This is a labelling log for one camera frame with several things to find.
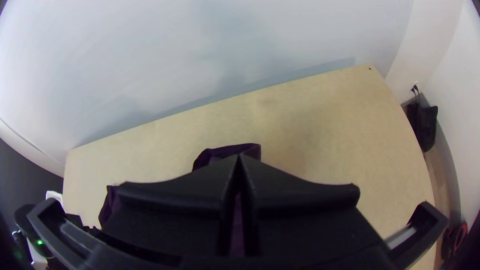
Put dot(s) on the black bag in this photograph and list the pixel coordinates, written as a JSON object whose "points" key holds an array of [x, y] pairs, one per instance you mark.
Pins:
{"points": [[423, 125]]}

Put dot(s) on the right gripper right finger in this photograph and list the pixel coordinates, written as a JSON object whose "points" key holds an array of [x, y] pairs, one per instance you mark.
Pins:
{"points": [[300, 213]]}

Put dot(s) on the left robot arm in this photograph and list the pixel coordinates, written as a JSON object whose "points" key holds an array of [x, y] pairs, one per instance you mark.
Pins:
{"points": [[22, 224]]}

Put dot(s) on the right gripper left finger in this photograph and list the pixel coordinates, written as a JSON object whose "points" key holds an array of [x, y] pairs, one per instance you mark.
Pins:
{"points": [[176, 210]]}

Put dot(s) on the black t-shirt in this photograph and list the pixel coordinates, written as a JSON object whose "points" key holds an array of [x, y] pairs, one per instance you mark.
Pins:
{"points": [[225, 152]]}

